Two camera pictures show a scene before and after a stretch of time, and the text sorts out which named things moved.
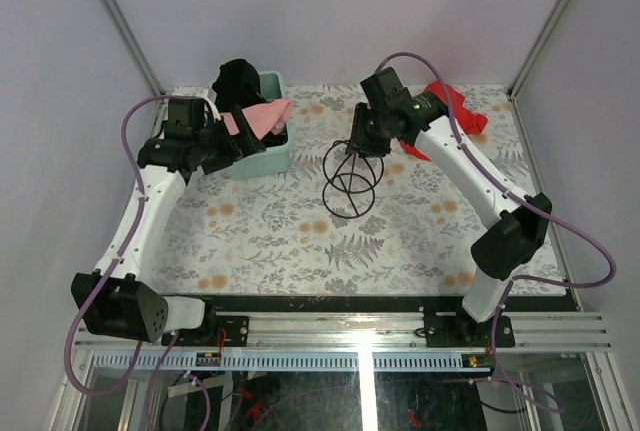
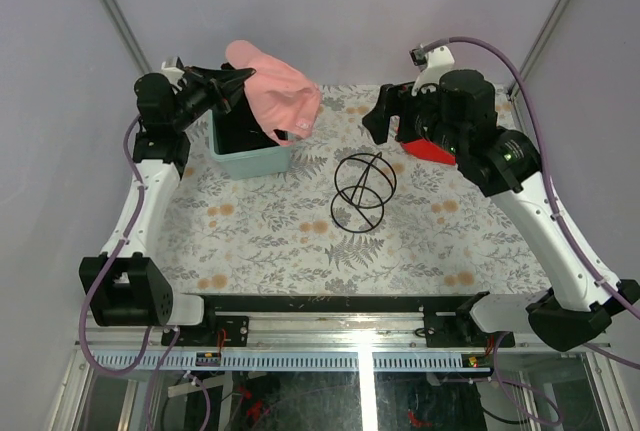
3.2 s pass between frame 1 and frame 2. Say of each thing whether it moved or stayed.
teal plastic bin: stayed
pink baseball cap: moved
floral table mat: stayed
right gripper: moved
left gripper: moved
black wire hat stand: moved
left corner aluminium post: stayed
